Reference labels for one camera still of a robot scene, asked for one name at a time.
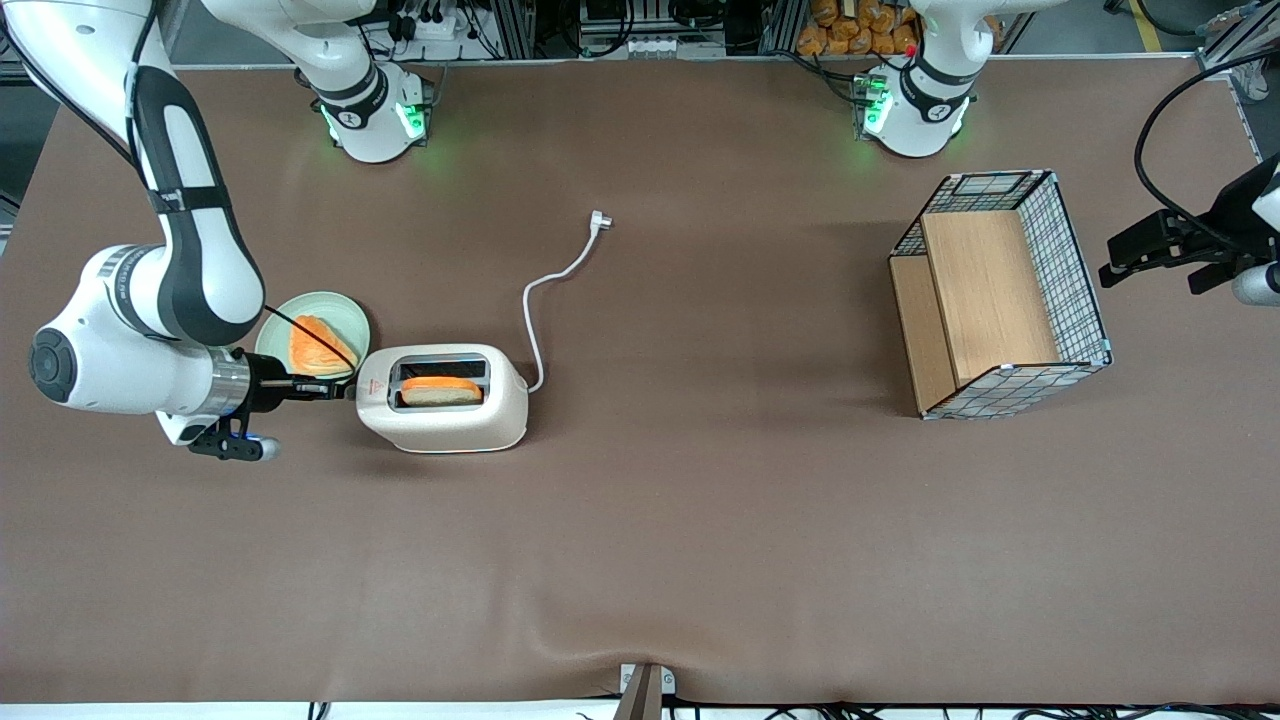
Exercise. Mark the bag of bread rolls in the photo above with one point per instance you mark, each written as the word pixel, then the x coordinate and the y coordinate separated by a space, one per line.
pixel 860 25

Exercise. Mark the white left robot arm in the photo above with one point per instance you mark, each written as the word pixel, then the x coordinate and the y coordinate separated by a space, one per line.
pixel 920 110

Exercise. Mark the toast slice with orange crust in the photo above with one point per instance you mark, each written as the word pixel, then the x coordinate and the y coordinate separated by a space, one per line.
pixel 442 390

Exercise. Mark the white two-slot toaster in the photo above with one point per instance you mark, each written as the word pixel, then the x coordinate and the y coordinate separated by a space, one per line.
pixel 440 425

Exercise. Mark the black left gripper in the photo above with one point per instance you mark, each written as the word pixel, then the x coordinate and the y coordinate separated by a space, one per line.
pixel 1226 216

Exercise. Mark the metal table edge bracket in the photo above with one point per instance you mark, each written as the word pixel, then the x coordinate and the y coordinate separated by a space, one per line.
pixel 645 690

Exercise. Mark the white power strip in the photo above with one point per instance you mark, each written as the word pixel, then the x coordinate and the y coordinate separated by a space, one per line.
pixel 440 25

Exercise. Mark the pale green round plate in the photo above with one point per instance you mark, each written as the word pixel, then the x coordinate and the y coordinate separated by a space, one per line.
pixel 345 315

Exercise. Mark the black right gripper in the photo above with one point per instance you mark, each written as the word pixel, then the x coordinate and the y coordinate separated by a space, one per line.
pixel 266 384

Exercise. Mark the white connector block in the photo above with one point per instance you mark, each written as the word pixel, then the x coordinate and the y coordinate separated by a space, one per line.
pixel 672 45

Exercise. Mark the aluminium frame post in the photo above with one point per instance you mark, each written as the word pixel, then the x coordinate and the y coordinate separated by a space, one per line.
pixel 780 25
pixel 512 25

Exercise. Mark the triangular golden bread piece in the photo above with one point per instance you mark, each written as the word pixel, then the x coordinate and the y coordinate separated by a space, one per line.
pixel 312 348

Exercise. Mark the aluminium frame rail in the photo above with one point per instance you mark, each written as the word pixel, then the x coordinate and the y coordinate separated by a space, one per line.
pixel 1235 25

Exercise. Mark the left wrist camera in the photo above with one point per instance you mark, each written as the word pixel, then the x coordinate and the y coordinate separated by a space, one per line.
pixel 1258 285

